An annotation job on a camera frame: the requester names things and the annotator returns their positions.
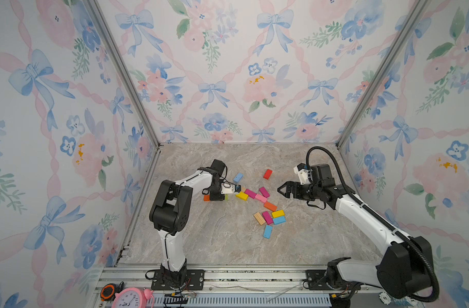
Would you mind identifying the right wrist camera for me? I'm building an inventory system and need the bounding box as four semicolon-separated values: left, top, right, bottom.
293;163;311;185

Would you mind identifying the magenta block upper right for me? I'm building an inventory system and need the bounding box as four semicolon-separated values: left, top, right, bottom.
259;187;270;198

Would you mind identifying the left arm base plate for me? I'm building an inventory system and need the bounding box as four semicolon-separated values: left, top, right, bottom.
151;269;206;291

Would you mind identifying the yellow block lower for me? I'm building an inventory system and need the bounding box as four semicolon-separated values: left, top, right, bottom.
272;210;285;218

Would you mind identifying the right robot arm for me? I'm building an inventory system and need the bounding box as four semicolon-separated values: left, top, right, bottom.
277;164;440;303

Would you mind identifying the pink block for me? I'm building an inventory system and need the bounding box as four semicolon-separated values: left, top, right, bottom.
255;194;267;204

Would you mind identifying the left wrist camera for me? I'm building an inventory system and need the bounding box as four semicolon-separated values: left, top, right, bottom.
221;183;242;195

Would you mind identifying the tan block lower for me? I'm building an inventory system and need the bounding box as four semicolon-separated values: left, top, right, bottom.
253;213;266;225

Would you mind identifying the white blue object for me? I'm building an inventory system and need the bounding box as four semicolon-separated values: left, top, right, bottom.
379;292;392;305

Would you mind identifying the orange black tape measure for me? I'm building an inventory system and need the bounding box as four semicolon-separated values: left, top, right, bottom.
100;282;124;302

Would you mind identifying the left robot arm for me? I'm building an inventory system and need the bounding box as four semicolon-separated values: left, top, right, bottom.
149;159;231;290

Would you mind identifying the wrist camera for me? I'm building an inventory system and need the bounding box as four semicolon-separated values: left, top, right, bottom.
293;163;311;185
221;183;242;195

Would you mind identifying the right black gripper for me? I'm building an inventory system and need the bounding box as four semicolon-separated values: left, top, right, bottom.
277;180;321;200

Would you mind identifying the white cable duct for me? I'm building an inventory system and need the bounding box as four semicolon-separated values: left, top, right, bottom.
147;293;333;307

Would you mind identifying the yellow block upper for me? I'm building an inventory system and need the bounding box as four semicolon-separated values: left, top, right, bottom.
236;192;249;201

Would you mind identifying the blue block right lower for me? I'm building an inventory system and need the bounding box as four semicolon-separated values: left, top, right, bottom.
272;216;286;225

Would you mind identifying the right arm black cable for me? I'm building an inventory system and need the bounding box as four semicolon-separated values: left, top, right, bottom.
305;146;440;304

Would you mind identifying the pink alarm clock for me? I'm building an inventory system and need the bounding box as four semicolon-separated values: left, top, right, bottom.
111;287;153;308

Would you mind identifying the yellow block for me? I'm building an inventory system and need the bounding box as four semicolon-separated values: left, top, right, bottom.
272;210;285;218
236;192;249;201

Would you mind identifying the magenta block middle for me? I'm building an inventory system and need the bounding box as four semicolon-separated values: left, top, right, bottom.
244;189;257;199

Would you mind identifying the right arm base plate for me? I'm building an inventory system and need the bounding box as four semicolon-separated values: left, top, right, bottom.
303;269;357;292

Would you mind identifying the magenta block lower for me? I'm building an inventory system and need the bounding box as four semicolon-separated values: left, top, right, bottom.
262;211;274;225

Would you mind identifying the light blue block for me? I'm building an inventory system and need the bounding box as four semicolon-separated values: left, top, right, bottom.
233;173;243;184

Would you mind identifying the blue block bottom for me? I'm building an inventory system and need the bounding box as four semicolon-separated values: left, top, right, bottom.
263;225;273;239

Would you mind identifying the red block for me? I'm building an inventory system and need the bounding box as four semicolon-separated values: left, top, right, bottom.
263;169;273;180

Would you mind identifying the magenta block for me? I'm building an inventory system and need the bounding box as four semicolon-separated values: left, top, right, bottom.
262;211;274;225
244;189;257;199
259;187;270;198

